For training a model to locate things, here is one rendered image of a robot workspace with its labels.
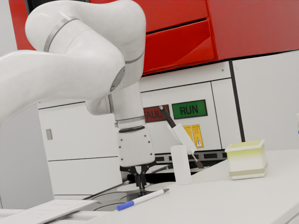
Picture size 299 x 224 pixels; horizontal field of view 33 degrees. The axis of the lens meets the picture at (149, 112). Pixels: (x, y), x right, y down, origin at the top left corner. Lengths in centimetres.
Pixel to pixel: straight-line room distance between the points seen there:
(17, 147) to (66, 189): 266
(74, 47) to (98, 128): 80
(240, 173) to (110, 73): 35
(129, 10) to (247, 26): 57
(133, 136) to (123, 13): 46
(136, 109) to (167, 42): 21
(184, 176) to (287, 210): 34
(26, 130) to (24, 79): 354
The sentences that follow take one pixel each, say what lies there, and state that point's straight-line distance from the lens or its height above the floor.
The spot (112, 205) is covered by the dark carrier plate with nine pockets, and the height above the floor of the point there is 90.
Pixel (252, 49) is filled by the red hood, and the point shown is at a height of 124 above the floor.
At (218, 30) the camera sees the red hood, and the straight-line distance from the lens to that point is 141.
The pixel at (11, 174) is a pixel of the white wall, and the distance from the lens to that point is 468.
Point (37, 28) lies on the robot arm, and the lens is 101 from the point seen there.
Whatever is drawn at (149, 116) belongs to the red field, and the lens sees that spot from 158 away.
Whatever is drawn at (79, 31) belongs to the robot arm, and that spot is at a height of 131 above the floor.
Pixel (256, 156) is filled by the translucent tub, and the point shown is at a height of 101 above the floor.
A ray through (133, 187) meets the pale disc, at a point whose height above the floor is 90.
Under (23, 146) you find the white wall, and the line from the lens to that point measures 447.
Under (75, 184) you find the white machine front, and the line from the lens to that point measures 187.
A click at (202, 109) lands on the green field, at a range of 147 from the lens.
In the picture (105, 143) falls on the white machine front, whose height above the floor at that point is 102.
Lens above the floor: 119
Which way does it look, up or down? 3 degrees down
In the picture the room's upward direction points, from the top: 10 degrees counter-clockwise
